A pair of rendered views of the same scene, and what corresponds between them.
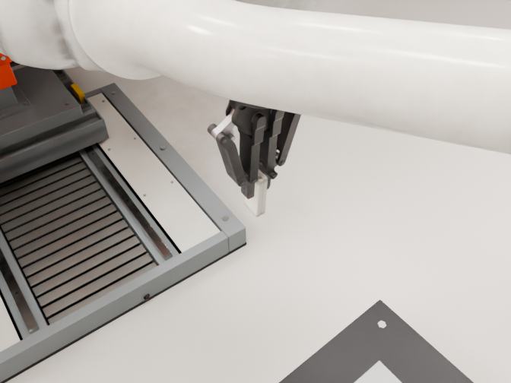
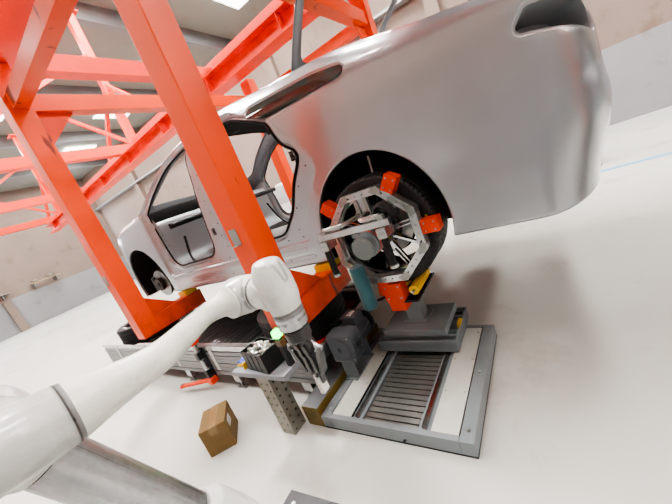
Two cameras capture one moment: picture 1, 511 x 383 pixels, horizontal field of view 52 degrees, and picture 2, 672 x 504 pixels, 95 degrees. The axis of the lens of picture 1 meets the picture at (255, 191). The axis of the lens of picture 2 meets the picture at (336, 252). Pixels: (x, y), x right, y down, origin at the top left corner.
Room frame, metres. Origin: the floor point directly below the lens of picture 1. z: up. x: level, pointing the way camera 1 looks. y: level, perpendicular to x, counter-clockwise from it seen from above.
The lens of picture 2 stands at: (0.40, -0.85, 1.24)
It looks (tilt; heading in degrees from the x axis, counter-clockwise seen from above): 13 degrees down; 73
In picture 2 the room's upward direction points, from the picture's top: 22 degrees counter-clockwise
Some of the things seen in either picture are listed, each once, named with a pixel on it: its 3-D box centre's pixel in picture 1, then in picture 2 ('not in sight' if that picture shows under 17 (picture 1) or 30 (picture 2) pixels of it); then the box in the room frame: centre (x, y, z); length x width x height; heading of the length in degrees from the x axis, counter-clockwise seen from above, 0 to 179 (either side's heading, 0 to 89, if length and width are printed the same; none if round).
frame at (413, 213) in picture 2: not in sight; (376, 237); (1.12, 0.67, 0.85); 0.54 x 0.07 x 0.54; 126
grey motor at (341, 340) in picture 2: not in sight; (359, 338); (0.86, 0.87, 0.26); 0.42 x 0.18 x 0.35; 36
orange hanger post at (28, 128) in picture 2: not in sight; (77, 215); (-0.62, 2.43, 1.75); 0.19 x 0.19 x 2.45; 36
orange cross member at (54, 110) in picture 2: not in sight; (177, 115); (0.50, 3.24, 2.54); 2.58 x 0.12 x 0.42; 36
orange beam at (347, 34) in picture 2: not in sight; (302, 67); (2.18, 3.25, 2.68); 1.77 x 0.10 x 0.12; 126
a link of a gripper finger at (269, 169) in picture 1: (267, 137); (313, 357); (0.48, -0.01, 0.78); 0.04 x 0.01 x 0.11; 36
